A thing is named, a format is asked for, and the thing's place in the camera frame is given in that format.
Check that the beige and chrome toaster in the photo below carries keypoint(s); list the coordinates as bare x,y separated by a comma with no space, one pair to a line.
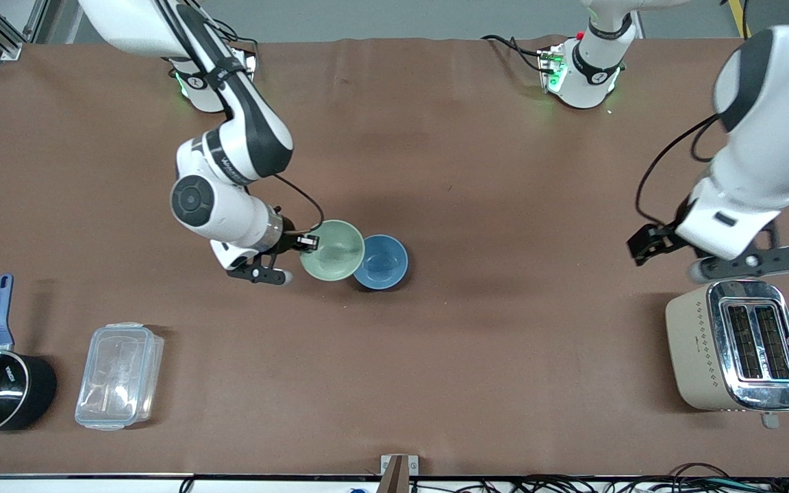
699,349

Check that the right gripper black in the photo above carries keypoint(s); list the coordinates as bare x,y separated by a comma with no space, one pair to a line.
290,241

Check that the brown table cover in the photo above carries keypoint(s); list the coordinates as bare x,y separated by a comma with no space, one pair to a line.
477,185

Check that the clear plastic food container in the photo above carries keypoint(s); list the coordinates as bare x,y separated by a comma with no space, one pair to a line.
119,376

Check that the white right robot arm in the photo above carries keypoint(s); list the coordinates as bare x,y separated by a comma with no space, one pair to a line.
251,130

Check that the metal connector bracket green light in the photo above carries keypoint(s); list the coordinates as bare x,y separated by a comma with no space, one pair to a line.
552,68
251,61

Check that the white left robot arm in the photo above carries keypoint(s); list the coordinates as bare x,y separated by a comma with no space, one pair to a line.
771,157

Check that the green bowl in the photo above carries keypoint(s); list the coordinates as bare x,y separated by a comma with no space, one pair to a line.
329,252

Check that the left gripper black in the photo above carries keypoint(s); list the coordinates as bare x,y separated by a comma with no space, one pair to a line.
668,233

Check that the blue bowl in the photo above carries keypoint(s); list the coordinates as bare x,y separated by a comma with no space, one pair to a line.
386,263

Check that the metal bracket with brown post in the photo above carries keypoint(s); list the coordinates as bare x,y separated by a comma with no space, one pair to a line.
398,472

